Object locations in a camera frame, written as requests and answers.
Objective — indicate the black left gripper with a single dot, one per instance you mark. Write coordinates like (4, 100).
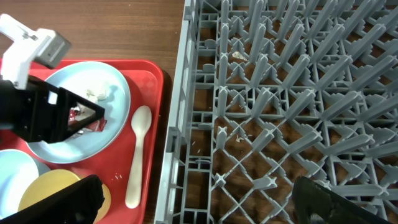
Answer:
(43, 112)

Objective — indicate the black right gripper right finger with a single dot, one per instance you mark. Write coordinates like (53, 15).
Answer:
(314, 203)

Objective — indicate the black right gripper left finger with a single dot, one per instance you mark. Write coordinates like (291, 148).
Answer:
(78, 203)

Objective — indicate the white tissue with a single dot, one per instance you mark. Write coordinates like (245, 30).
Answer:
(97, 94)

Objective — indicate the yellow plastic cup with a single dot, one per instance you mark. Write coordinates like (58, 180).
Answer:
(46, 185)

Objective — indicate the red snack wrapper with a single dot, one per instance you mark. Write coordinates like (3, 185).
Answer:
(96, 125)

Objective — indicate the light blue bowl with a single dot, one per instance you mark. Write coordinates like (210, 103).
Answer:
(18, 171)

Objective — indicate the grey dishwasher rack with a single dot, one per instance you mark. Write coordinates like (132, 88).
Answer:
(269, 91)

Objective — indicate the light blue plate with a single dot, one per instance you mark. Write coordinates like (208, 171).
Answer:
(77, 77)

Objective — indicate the white plastic spoon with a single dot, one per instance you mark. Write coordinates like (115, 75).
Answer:
(140, 124)

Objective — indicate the red plastic tray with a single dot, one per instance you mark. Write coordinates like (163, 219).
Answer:
(112, 165)

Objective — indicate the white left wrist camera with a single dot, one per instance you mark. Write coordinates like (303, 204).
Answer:
(44, 46)

